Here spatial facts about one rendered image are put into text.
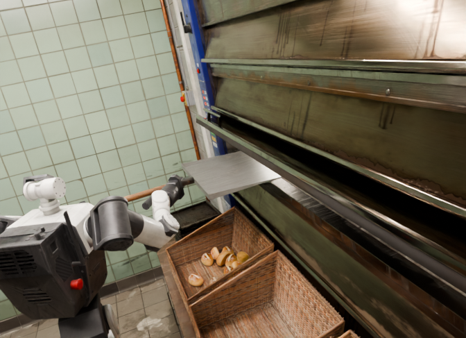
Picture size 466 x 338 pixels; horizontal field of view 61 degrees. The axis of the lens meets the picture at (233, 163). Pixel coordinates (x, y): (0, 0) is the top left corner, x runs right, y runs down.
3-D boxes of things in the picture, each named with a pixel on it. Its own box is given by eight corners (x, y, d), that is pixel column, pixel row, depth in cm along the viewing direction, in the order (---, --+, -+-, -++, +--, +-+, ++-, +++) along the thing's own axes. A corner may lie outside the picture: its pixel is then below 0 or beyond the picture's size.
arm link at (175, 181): (188, 197, 191) (179, 208, 180) (170, 198, 194) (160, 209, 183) (182, 173, 187) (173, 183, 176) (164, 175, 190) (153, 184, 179)
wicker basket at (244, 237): (244, 243, 250) (236, 204, 241) (285, 291, 199) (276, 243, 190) (169, 271, 237) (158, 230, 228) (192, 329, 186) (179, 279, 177)
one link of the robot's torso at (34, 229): (97, 334, 116) (57, 225, 105) (-2, 339, 122) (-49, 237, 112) (135, 273, 143) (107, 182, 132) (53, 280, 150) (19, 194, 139)
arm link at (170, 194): (176, 189, 177) (166, 200, 167) (176, 210, 181) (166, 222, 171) (152, 185, 180) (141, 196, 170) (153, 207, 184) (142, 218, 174)
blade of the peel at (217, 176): (209, 200, 171) (208, 194, 171) (182, 168, 222) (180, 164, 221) (283, 176, 181) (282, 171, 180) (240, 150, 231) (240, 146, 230)
